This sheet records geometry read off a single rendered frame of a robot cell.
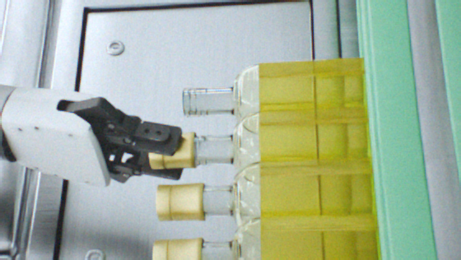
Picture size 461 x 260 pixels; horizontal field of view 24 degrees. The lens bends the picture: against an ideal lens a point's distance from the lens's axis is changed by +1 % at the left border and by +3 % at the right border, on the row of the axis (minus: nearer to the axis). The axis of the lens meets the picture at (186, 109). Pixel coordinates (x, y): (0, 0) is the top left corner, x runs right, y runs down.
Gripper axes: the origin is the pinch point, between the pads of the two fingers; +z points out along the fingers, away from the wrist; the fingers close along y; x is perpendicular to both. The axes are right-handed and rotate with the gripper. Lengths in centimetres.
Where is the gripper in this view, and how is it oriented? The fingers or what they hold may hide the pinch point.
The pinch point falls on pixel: (161, 150)
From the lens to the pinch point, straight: 104.1
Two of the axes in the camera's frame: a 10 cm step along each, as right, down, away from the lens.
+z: 9.5, 1.6, -2.6
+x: 2.9, -7.9, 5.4
